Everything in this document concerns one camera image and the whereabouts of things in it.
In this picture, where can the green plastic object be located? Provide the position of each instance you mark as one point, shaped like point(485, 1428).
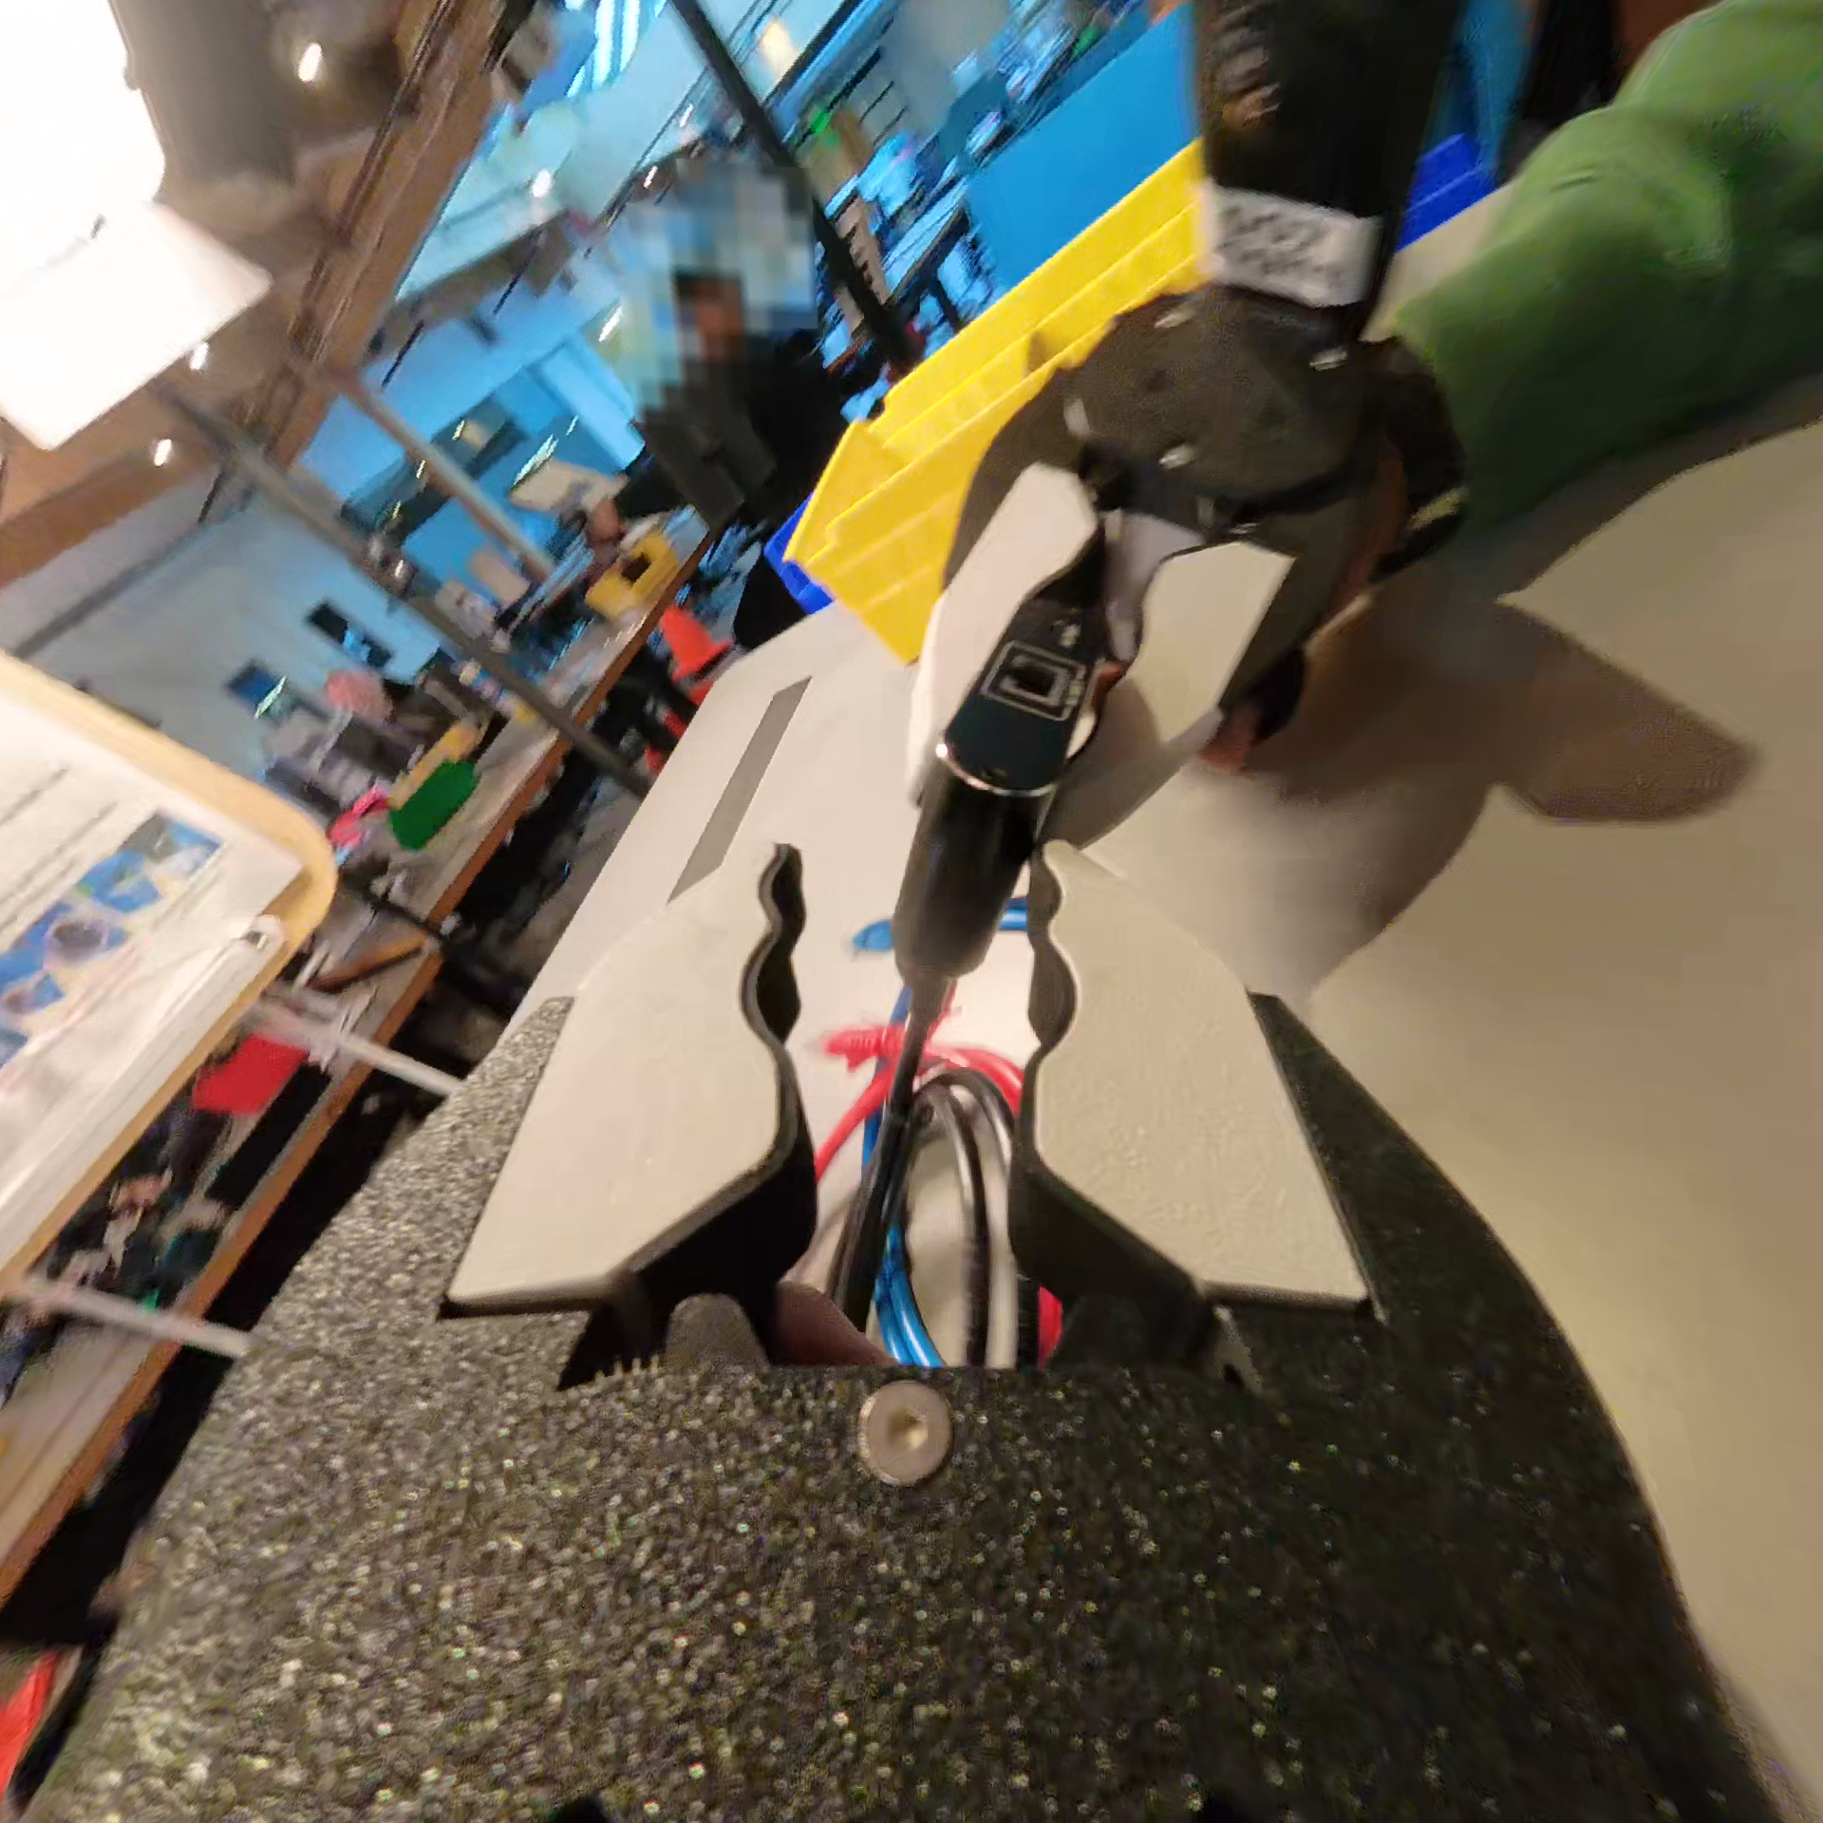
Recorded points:
point(434, 805)

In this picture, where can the yellow plastic bin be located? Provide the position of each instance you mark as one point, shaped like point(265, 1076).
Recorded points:
point(969, 412)

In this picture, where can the person's right forearm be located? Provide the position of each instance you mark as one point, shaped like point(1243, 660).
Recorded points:
point(1637, 255)

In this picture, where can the illustrated poster board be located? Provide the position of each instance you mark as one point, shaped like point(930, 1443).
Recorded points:
point(85, 914)

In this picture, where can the red plastic box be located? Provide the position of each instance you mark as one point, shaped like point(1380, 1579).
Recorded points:
point(249, 1076)

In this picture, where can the person's right hand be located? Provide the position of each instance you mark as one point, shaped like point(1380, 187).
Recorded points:
point(1372, 549)

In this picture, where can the grey metal post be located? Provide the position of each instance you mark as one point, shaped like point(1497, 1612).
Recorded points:
point(430, 611)

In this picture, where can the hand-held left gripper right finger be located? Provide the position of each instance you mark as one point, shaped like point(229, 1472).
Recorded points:
point(1198, 1138)

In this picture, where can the white light panel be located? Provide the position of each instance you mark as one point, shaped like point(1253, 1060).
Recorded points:
point(85, 286)

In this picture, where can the orange traffic cone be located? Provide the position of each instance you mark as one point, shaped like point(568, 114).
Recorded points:
point(699, 649)

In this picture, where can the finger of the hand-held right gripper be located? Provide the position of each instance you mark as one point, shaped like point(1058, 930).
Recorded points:
point(996, 568)
point(1205, 640)

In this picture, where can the yellow box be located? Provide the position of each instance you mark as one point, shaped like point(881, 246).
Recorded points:
point(633, 578)

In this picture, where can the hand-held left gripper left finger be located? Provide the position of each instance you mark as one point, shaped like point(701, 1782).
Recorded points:
point(638, 1126)

